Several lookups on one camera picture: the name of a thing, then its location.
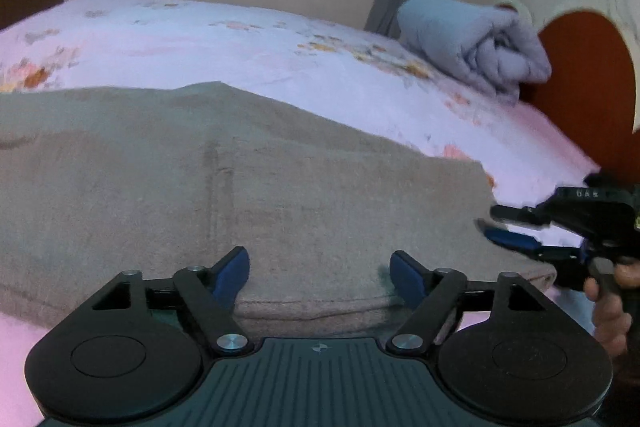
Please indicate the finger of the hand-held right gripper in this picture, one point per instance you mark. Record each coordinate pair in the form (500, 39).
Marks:
(522, 213)
(515, 241)

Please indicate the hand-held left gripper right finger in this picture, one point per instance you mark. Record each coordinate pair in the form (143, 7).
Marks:
(406, 274)

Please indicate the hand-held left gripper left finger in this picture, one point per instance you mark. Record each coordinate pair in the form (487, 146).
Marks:
(232, 274)

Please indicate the grey pants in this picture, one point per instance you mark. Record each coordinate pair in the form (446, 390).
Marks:
(200, 187)

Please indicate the person's right hand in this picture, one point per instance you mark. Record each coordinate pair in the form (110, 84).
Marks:
(612, 317)

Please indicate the brown wooden headboard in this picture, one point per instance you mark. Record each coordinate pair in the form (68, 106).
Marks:
(585, 92)

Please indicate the rolled grey-blue duvet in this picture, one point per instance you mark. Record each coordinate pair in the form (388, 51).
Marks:
(475, 47)

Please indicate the bed with pink floral sheet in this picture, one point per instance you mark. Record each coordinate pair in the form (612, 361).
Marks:
(200, 47)

